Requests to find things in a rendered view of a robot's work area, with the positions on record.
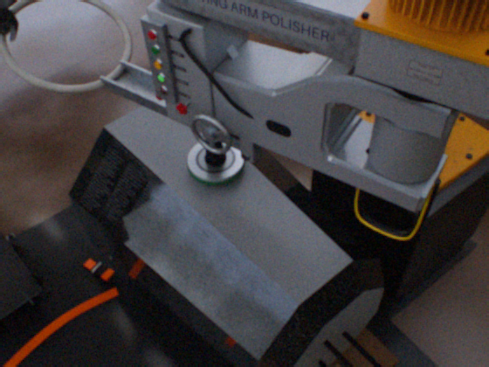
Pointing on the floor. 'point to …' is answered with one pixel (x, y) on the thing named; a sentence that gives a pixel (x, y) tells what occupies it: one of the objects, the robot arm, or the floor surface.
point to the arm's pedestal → (14, 278)
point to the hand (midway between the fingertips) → (5, 35)
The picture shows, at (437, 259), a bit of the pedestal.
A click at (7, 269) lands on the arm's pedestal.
